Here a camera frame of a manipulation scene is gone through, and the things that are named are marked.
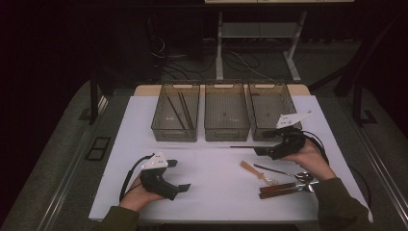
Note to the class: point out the translucent grey plastic bin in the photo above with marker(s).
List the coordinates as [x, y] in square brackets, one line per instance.
[226, 112]
[266, 109]
[166, 122]

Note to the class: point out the person's left hand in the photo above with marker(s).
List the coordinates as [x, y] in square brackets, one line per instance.
[138, 199]

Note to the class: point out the thin dark chopstick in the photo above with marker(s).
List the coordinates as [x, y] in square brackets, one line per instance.
[243, 147]

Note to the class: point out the white metal desk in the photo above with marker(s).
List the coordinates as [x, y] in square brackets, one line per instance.
[219, 48]

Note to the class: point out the white table mat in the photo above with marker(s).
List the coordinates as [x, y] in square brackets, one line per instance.
[211, 192]

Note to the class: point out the wooden spoon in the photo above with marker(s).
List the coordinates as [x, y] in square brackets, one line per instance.
[253, 171]

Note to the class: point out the black metal stand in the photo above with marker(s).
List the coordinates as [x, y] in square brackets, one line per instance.
[94, 102]
[357, 102]

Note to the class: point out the person's right hand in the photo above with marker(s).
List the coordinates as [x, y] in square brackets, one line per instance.
[312, 162]

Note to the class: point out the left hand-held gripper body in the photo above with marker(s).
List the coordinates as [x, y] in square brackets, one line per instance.
[157, 184]

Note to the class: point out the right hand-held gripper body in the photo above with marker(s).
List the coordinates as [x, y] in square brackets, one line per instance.
[292, 142]

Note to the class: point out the metal spoon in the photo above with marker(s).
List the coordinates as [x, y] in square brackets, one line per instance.
[272, 170]

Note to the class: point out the brown chopstick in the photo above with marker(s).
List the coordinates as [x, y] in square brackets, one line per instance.
[176, 112]

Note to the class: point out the metal floor rail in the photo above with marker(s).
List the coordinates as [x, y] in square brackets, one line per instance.
[78, 160]
[386, 176]

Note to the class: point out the black chopstick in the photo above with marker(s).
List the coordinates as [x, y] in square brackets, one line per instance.
[186, 112]

